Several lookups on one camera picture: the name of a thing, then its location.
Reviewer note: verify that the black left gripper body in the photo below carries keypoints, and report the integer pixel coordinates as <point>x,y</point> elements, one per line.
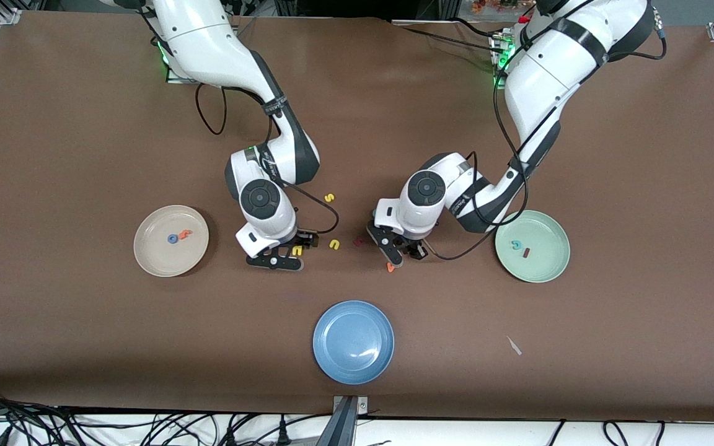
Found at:
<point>414,247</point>

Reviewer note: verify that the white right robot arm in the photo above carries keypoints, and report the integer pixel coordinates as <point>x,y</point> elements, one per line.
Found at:
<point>208,43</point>

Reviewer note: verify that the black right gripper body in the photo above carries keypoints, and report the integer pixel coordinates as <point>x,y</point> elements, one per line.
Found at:
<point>303,238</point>

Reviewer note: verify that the dark red angular letter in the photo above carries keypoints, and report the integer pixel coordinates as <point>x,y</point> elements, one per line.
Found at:
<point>358,241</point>

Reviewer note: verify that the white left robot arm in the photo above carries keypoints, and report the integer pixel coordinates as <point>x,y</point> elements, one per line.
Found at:
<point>543,80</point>

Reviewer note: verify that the white tape scrap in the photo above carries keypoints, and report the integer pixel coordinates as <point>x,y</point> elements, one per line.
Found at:
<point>514,345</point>

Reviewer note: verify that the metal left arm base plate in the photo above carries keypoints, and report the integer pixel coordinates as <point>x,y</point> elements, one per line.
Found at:
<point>497,43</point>

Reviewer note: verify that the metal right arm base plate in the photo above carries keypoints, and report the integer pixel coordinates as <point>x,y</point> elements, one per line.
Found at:
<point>174,79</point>

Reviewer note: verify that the black power plug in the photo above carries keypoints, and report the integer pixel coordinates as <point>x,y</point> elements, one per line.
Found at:
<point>230,437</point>
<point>282,433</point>

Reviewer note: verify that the brown table cover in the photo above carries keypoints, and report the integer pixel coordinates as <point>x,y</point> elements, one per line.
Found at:
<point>84,155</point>

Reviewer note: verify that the beige round plate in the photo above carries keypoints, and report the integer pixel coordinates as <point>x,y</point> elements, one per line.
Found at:
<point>158,254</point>

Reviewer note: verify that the pale green round plate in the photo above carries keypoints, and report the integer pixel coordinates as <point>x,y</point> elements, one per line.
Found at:
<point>543,266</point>

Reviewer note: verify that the blue round plate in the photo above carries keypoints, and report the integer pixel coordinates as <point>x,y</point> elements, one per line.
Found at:
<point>353,342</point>

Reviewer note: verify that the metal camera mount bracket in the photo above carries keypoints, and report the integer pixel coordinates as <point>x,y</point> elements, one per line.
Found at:
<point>346,427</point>

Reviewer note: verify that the orange brown background object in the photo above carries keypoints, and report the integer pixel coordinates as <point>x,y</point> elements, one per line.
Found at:
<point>487,6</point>

